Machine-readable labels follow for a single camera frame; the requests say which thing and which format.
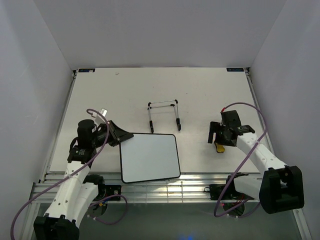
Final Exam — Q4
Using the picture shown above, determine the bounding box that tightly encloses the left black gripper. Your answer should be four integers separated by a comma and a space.
91, 120, 134, 148

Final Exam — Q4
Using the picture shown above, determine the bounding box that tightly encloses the yellow whiteboard eraser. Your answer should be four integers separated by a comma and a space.
214, 142, 225, 154

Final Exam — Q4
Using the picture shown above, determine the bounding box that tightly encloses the small black-framed whiteboard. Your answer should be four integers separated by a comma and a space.
119, 133, 181, 184

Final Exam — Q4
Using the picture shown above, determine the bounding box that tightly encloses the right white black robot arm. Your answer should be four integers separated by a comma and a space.
208, 110, 305, 214

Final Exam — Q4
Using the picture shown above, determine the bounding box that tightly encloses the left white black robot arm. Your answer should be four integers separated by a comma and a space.
33, 119, 134, 240

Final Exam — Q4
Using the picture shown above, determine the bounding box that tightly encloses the right blue corner label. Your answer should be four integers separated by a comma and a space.
226, 67, 244, 72

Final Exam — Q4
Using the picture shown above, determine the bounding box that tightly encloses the blue corner label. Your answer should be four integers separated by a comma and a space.
78, 68, 96, 73
226, 67, 244, 72

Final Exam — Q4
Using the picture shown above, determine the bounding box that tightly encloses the left blue corner label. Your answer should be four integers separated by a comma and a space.
78, 68, 96, 73

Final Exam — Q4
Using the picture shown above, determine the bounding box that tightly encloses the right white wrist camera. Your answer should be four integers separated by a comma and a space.
220, 107, 228, 126

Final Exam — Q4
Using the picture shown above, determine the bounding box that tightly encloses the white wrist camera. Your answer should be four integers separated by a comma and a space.
220, 107, 228, 126
87, 108, 108, 119

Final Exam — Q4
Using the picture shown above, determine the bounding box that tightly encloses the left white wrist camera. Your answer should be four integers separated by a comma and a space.
87, 108, 108, 119

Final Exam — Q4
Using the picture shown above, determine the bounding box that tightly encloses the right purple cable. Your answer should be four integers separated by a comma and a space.
213, 101, 270, 219

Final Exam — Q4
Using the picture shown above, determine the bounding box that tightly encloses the purple cable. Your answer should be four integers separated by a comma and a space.
213, 101, 270, 219
11, 108, 129, 238

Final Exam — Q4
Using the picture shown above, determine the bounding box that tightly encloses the metal wire whiteboard stand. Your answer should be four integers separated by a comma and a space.
147, 99, 182, 134

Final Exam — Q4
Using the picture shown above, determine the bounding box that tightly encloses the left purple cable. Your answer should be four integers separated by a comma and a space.
11, 108, 129, 238

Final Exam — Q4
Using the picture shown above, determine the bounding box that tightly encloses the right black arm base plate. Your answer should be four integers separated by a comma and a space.
203, 184, 252, 200

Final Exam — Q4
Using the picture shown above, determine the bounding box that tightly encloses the aluminium extrusion rail frame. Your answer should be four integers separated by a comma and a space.
29, 171, 300, 205

